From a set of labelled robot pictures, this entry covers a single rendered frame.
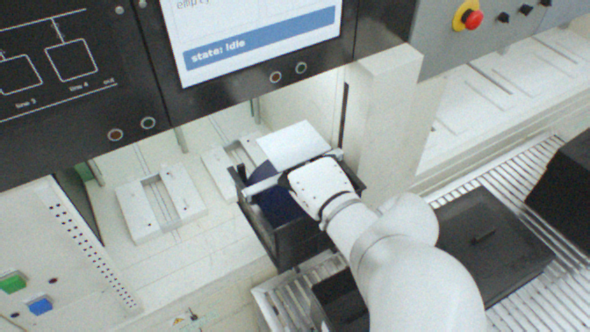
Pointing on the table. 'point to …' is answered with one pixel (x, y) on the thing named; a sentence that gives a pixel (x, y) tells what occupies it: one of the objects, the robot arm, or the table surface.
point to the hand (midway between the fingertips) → (294, 153)
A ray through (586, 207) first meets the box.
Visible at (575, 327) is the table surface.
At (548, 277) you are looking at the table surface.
